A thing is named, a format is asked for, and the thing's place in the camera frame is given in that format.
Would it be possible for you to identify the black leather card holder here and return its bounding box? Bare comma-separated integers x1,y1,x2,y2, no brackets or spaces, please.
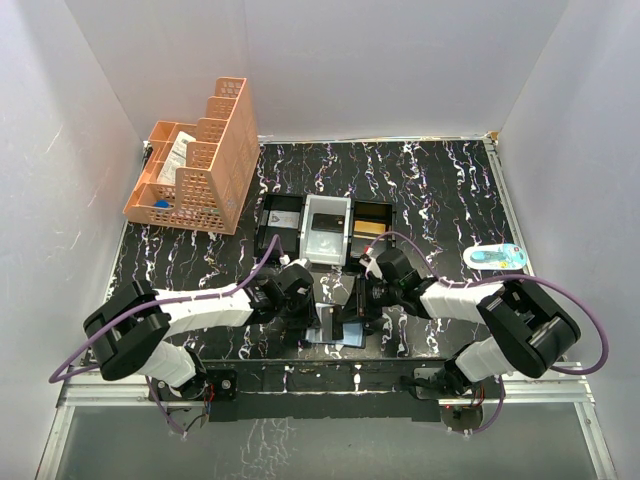
304,303,366,349

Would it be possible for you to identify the dark card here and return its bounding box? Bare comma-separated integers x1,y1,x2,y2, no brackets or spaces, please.
311,213,345,233

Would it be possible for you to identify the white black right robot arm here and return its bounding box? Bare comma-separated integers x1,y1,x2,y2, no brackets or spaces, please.
335,248,581,396

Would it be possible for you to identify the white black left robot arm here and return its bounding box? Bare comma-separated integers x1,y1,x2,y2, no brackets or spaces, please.
83,259,319,400

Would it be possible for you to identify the gold card in right bin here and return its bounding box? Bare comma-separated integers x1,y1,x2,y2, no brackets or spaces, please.
353,220,387,240

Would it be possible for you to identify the card in left bin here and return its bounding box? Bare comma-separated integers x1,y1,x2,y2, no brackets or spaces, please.
267,210,300,229

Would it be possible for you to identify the black right bin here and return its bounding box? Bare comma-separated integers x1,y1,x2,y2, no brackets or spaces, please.
345,200,396,273

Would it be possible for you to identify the black bin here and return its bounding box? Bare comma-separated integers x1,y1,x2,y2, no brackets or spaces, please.
254,193,305,260
345,200,396,273

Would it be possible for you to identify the white middle bin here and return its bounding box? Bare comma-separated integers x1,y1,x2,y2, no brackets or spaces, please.
300,195,351,266

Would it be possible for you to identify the black left bin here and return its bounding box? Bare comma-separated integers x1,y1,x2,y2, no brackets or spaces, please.
254,193,305,260

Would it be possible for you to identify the blue white blister pack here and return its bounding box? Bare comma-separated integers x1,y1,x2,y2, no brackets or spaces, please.
463,243,528,271

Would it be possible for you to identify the orange plastic desk organizer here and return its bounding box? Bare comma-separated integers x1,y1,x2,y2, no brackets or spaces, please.
123,77,260,235

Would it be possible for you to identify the white paper packet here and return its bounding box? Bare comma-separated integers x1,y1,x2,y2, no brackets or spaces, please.
157,131,196,185

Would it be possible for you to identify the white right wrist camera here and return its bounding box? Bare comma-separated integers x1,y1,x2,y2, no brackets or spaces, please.
359,254,383,279

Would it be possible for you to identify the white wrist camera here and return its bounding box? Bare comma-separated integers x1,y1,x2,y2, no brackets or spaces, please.
359,254,383,279
279,255,311,270

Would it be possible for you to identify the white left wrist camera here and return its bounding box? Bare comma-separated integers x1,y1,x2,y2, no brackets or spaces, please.
279,255,311,270

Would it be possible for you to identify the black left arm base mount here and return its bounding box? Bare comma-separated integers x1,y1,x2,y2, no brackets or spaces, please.
203,368,238,403

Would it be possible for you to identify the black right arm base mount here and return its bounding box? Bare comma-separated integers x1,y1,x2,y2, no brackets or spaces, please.
399,367,500,406

